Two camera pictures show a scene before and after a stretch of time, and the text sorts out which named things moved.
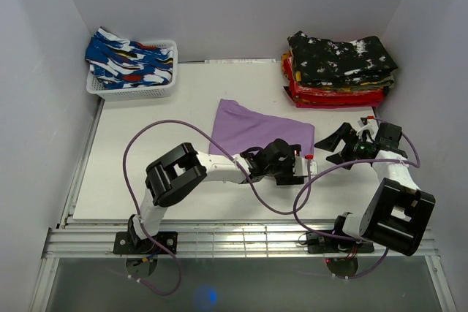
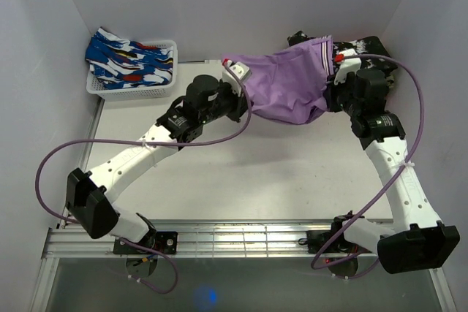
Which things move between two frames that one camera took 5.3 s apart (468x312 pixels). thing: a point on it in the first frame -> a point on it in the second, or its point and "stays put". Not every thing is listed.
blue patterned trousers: [115, 62] stays put
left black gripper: [288, 178] -> [240, 104]
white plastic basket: [151, 91] stays put
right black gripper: [330, 142] -> [331, 89]
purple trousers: [239, 129] -> [290, 85]
